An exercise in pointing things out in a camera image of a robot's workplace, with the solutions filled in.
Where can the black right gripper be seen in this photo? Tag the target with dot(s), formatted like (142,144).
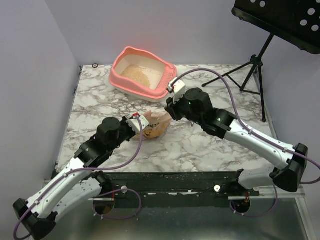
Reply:
(172,110)

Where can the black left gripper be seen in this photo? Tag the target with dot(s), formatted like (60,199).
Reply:
(123,122)

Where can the peach cat litter bag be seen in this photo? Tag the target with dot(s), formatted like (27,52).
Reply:
(158,124)

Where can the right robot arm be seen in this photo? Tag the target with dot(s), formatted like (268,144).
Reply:
(287,163)

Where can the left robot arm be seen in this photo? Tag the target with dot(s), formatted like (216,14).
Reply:
(37,213)

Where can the pink and white litter box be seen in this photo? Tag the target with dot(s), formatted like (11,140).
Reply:
(159,72)

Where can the beige cat litter pile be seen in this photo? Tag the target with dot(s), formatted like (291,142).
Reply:
(135,73)

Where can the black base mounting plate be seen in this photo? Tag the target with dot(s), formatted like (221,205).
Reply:
(128,190)

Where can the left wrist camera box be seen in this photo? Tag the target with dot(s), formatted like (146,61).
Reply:
(138,122)

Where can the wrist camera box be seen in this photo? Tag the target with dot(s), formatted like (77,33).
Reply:
(138,122)
(177,88)

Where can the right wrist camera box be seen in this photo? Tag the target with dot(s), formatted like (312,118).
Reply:
(177,88)

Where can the aluminium frame rail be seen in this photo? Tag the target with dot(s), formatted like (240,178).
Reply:
(280,192)

